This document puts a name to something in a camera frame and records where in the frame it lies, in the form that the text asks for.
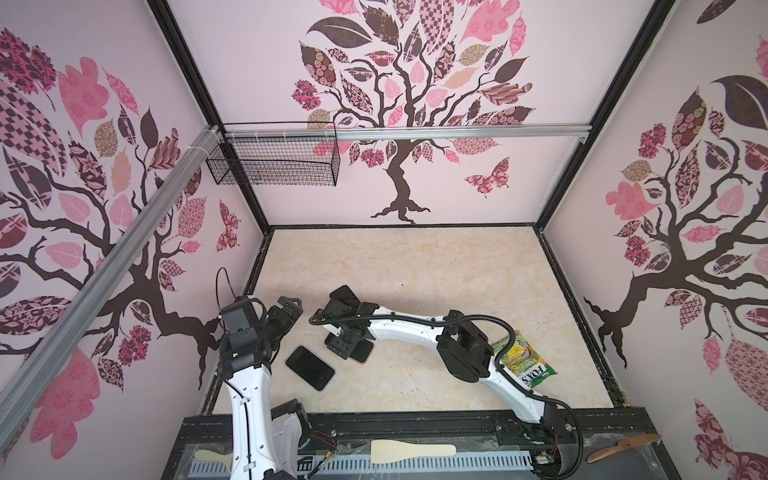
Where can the beige wooden spatula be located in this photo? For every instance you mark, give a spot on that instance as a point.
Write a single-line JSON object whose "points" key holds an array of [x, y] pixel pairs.
{"points": [[385, 451]]}

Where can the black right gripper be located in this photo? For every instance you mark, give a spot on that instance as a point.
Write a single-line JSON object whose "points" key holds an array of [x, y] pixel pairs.
{"points": [[339, 349]]}

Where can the black smartphone on table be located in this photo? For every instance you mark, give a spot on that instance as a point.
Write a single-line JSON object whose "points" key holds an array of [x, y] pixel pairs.
{"points": [[310, 368]]}

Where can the white slotted cable duct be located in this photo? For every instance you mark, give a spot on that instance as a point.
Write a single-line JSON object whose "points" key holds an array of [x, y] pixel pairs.
{"points": [[358, 465]]}

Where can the aluminium rail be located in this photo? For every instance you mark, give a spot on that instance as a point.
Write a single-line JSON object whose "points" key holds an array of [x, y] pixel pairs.
{"points": [[20, 396], [411, 133]]}

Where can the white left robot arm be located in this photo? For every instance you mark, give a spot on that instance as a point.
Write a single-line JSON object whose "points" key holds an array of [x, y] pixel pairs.
{"points": [[266, 440]]}

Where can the pink phone case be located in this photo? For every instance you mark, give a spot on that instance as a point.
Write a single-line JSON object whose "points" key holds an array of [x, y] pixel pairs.
{"points": [[362, 351]]}

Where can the black wire basket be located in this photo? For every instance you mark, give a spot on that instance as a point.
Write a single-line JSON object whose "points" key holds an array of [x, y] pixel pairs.
{"points": [[286, 153]]}

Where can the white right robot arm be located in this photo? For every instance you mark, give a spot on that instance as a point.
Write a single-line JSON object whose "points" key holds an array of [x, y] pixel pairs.
{"points": [[471, 347]]}

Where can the aluminium rail back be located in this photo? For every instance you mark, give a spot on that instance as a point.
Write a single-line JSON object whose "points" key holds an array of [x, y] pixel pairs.
{"points": [[411, 133]]}

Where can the black vertical frame post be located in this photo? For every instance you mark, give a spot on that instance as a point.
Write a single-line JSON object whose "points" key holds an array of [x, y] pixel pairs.
{"points": [[171, 31]]}

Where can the aluminium rail left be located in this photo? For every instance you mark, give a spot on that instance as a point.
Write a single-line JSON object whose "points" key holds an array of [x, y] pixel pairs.
{"points": [[20, 396]]}

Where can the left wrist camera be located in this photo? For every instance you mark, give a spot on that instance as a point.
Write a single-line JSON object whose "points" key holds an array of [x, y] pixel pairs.
{"points": [[240, 320]]}

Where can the brown wooden utensil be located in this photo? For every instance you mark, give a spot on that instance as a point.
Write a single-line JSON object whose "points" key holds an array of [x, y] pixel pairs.
{"points": [[622, 446]]}

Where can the green candy bag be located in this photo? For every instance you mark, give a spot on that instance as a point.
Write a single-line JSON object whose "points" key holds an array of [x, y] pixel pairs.
{"points": [[526, 364]]}

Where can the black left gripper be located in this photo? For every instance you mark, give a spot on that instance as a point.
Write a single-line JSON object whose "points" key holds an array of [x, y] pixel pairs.
{"points": [[286, 321]]}

